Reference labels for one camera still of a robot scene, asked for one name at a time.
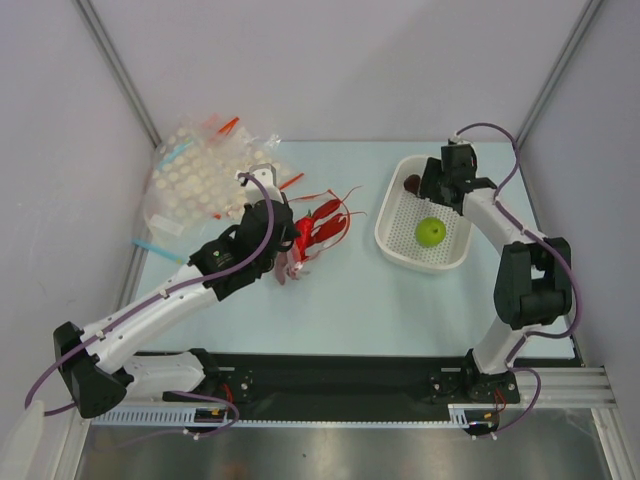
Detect white slotted cable duct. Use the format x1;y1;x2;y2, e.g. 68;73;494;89
92;404;496;428

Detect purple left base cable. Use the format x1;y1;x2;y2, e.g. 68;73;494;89
94;389;240;451

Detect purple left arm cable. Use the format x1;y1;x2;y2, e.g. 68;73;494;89
24;171;275;417

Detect red toy chili pepper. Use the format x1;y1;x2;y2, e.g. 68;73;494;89
295;211;315;261

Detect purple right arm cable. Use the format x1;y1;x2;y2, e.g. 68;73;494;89
452;122;585;366

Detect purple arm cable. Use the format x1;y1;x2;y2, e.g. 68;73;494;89
24;171;275;417
452;122;585;366

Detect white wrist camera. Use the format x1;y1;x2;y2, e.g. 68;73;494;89
235;163;284;204
447;133;473;146

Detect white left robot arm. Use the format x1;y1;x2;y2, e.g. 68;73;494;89
53;198;299;418

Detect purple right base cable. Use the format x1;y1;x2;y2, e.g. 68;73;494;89
472;367;544;440

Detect green toy apple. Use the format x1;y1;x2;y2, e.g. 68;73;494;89
414;217;447;248

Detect clear bag with orange zipper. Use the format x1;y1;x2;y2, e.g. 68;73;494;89
272;172;366;286

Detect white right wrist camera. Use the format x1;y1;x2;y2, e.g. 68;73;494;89
447;133;473;146

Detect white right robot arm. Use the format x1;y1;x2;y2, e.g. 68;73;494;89
418;141;573;401

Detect red toy lobster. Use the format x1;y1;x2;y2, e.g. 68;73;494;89
272;184;366;286

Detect white perforated plastic basket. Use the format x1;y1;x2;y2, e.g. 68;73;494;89
374;155;473;274

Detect dark red toy fruit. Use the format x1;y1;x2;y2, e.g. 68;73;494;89
403;174;421;195

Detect pile of clear zip bags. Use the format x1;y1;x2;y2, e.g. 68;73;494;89
133;114;301;264

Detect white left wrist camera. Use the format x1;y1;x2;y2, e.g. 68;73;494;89
235;163;284;204

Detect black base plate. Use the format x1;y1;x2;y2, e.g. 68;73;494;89
190;351;520;413

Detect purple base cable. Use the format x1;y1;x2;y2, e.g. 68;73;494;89
472;367;544;440
94;389;240;451

